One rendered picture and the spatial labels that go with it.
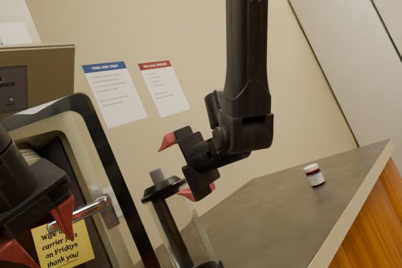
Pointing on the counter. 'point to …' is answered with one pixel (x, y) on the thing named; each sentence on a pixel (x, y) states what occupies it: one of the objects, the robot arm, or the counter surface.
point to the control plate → (14, 88)
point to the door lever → (101, 201)
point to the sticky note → (63, 247)
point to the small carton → (14, 33)
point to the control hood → (42, 69)
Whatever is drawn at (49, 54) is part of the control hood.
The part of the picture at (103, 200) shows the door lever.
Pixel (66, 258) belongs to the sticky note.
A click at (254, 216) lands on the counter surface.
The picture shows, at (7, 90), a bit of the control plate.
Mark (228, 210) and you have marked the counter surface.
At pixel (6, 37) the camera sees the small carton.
